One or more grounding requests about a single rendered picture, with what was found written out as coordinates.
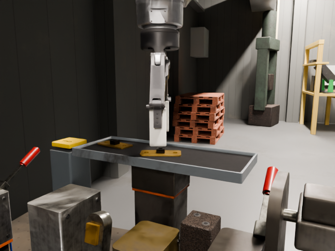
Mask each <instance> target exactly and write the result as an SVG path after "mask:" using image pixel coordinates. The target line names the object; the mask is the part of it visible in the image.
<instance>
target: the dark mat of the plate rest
mask: <svg viewBox="0 0 335 251"><path fill-rule="evenodd" d="M120 142H122V143H127V144H132V145H133V146H132V147H129V148H125V149H118V148H113V147H108V146H103V145H98V143H96V144H93V145H90V146H86V147H83V148H82V149H88V150H94V151H101V152H108V153H114V154H121V155H128V156H134V157H141V158H147V159H154V160H161V161H167V162H174V163H181V164H187V165H194V166H201V167H207V168H214V169H221V170H227V171H234V172H241V171H242V170H243V168H244V167H245V166H246V165H247V163H248V162H249V161H250V160H251V158H252V157H253V156H249V155H241V154H233V153H225V152H217V151H209V150H201V149H193V148H184V147H176V146H168V145H167V146H150V144H149V143H144V142H135V141H127V140H120ZM157 147H165V150H180V151H181V156H140V153H141V151H142V150H156V149H157Z"/></svg>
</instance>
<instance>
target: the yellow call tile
mask: <svg viewBox="0 0 335 251"><path fill-rule="evenodd" d="M86 143H87V140H86V139H79V138H71V137H69V138H65V139H61V140H57V141H53V142H52V146H55V147H61V148H64V149H72V148H73V147H76V146H79V145H82V144H86Z"/></svg>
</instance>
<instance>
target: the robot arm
mask: <svg viewBox="0 0 335 251"><path fill-rule="evenodd" d="M190 1H191V0H136V10H137V25H138V28H141V29H143V30H142V31H141V49H142V50H144V51H153V53H151V54H150V58H151V59H150V60H149V66H150V101H149V104H146V110H150V146H166V145H167V132H169V102H171V97H168V79H169V69H170V60H168V57H167V55H166V52H167V51H176V50H178V49H179V31H178V30H177V29H179V28H181V27H182V26H183V8H184V7H187V5H188V4H189V2H190Z"/></svg>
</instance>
